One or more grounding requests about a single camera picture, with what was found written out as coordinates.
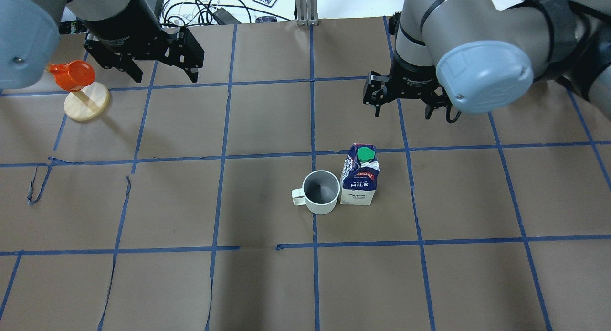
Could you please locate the blue white milk carton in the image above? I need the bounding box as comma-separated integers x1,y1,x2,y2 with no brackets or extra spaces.
340,143,380,205

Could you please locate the white mug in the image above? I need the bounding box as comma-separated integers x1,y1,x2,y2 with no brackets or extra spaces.
292,170,341,215

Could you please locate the orange cup on stand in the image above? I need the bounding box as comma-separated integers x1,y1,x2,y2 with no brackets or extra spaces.
46,60,96,92

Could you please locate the black power brick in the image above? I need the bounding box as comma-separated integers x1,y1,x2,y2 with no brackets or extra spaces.
212,8,242,25

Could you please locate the aluminium frame post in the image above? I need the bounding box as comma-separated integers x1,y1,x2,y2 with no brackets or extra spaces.
296,0,319,26

